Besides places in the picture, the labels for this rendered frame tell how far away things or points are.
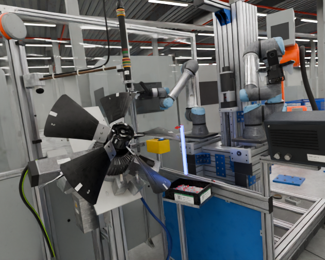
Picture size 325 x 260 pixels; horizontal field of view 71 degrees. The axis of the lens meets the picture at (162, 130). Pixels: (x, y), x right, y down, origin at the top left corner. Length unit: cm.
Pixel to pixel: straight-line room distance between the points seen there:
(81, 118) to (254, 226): 102
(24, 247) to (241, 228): 143
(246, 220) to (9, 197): 147
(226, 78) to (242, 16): 46
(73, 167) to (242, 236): 94
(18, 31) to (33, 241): 138
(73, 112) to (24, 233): 103
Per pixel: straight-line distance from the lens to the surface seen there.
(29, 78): 158
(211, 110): 563
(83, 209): 149
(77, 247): 210
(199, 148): 193
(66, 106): 121
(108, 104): 139
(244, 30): 197
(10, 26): 169
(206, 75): 558
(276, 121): 102
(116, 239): 144
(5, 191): 183
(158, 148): 163
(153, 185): 105
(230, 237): 147
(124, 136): 113
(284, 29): 504
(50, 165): 118
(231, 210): 137
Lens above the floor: 135
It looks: 7 degrees down
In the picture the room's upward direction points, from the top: 6 degrees counter-clockwise
